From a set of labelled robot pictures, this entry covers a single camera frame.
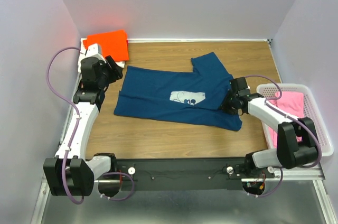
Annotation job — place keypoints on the blue Mickey print t-shirt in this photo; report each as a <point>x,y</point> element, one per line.
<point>183,97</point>

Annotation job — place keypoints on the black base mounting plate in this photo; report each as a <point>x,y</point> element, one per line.
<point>176,174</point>

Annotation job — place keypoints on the folded orange t-shirt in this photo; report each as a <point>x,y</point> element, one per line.
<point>114,44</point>

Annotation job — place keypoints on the white plastic laundry basket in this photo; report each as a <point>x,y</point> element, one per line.
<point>310,110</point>

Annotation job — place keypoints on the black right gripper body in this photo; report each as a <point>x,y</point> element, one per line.
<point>229,105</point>

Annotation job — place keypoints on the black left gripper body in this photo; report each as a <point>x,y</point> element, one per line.
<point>109,75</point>

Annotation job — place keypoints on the pink t-shirt in basket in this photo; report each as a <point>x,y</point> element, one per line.
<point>290,102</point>

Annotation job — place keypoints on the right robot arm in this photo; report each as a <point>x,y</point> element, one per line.
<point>297,143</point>

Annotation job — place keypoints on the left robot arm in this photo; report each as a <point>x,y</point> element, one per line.
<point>68,173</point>

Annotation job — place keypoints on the folded white t-shirt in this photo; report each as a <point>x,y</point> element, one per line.
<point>83,54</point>

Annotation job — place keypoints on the aluminium extrusion rail frame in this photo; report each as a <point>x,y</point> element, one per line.
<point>69,174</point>

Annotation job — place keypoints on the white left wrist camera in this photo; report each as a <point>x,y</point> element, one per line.
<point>94,51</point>

